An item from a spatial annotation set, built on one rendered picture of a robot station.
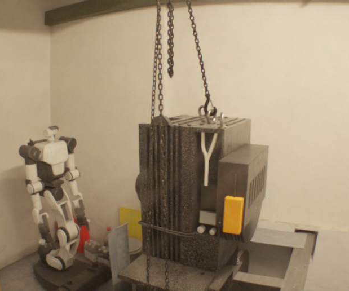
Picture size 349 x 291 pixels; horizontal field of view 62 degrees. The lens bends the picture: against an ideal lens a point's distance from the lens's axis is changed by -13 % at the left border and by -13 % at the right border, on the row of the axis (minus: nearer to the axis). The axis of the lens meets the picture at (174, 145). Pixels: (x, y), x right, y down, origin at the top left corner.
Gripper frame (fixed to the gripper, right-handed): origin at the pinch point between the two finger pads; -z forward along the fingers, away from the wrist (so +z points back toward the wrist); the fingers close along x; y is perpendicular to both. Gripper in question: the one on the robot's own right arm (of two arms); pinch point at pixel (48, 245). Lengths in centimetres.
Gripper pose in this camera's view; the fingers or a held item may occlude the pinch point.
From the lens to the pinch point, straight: 270.5
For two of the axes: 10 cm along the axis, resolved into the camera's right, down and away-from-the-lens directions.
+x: 8.7, -1.1, -4.8
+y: 4.6, -1.6, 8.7
